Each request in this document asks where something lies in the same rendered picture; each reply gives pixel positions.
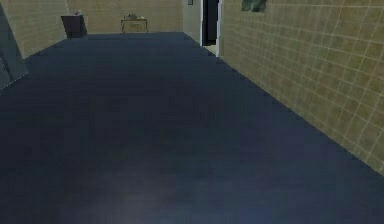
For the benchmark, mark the light wooden side table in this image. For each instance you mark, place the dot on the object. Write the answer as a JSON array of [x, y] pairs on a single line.
[[134, 25]]

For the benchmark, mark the green framed wall picture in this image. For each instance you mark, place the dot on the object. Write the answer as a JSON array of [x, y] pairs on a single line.
[[253, 5]]

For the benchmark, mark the small red object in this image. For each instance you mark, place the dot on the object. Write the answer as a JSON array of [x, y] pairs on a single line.
[[77, 12]]

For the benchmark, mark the grey round object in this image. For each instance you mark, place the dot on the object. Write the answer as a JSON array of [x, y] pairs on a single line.
[[131, 16]]

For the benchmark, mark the dark brown cabinet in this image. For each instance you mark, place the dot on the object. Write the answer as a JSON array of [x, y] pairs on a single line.
[[73, 26]]

